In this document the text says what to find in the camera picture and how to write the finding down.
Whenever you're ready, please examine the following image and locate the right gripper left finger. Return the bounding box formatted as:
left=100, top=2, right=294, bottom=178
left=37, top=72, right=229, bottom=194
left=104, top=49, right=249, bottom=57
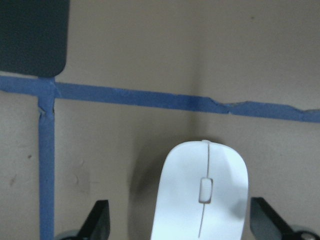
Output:
left=77, top=200, right=111, bottom=240

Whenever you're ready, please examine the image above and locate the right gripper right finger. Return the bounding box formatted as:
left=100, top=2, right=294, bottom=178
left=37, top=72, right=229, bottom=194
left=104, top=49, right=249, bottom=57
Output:
left=249, top=197, right=297, bottom=240

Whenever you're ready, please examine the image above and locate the white computer mouse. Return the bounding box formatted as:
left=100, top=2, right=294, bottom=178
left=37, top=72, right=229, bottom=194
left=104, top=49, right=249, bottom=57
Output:
left=151, top=140, right=249, bottom=240

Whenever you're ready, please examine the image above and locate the black mousepad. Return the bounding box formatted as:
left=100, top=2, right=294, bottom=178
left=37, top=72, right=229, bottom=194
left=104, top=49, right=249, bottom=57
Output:
left=0, top=0, right=70, bottom=78

